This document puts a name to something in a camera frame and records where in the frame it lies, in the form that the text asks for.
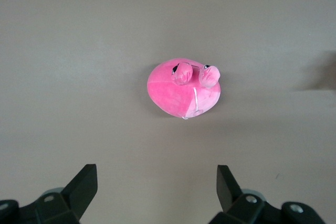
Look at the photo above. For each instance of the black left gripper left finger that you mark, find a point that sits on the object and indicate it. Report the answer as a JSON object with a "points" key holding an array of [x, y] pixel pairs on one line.
{"points": [[78, 192]]}

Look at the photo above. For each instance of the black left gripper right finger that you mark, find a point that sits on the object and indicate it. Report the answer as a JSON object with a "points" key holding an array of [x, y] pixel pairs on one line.
{"points": [[231, 195]]}

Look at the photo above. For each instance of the round pink plush toy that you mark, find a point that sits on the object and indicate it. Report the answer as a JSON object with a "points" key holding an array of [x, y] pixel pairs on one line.
{"points": [[168, 95]]}

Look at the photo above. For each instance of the brown table cover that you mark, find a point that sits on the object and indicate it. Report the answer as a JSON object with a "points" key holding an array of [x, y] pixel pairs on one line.
{"points": [[78, 51]]}

